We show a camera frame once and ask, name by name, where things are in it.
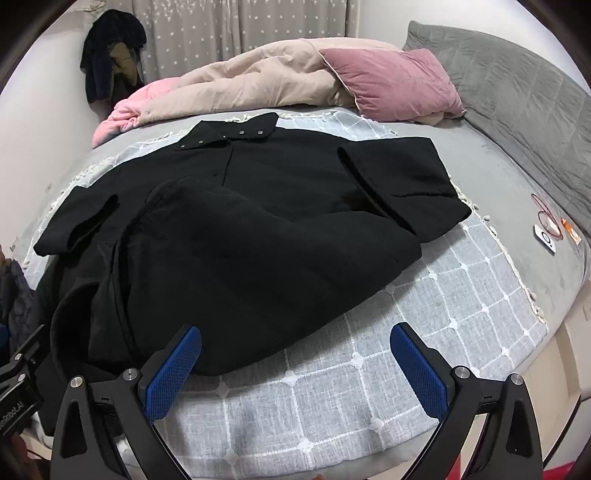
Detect red cable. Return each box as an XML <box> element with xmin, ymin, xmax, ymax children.
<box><xmin>531</xmin><ymin>193</ymin><xmax>565</xmax><ymax>241</ymax></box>

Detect pink velvet pillow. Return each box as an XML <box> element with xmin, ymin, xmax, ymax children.
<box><xmin>318</xmin><ymin>47</ymin><xmax>466</xmax><ymax>120</ymax></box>

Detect grey checked fringed blanket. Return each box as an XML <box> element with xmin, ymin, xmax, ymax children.
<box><xmin>18</xmin><ymin>108</ymin><xmax>550</xmax><ymax>480</ymax></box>

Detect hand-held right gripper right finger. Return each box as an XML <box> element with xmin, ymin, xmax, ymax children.
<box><xmin>389</xmin><ymin>322</ymin><xmax>543</xmax><ymax>480</ymax></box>

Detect grey quilted headboard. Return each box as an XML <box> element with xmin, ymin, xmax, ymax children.
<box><xmin>401</xmin><ymin>21</ymin><xmax>591</xmax><ymax>210</ymax></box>

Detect grey star-patterned curtain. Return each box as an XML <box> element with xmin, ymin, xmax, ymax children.
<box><xmin>108</xmin><ymin>0</ymin><xmax>347</xmax><ymax>86</ymax></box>

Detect black coat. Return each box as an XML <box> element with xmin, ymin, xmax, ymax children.
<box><xmin>33</xmin><ymin>112</ymin><xmax>472</xmax><ymax>377</ymax></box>

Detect beige and pink duvet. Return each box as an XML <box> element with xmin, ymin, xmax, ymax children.
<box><xmin>91</xmin><ymin>38</ymin><xmax>402</xmax><ymax>148</ymax></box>

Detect grey round bed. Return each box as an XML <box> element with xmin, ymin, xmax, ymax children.
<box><xmin>9</xmin><ymin>104</ymin><xmax>591</xmax><ymax>480</ymax></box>

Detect orange tube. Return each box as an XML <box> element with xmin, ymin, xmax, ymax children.
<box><xmin>560</xmin><ymin>218</ymin><xmax>583</xmax><ymax>245</ymax></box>

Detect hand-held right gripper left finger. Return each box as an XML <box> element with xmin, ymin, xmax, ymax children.
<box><xmin>50</xmin><ymin>324</ymin><xmax>202</xmax><ymax>480</ymax></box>

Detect white flat device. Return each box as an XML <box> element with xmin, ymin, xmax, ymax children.
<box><xmin>533</xmin><ymin>224</ymin><xmax>557</xmax><ymax>254</ymax></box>

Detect dark hanging clothes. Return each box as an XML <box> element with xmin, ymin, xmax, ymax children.
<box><xmin>81</xmin><ymin>9</ymin><xmax>147</xmax><ymax>104</ymax></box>

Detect dark quilted jacket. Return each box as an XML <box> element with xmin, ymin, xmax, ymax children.
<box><xmin>0</xmin><ymin>258</ymin><xmax>42</xmax><ymax>342</ymax></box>

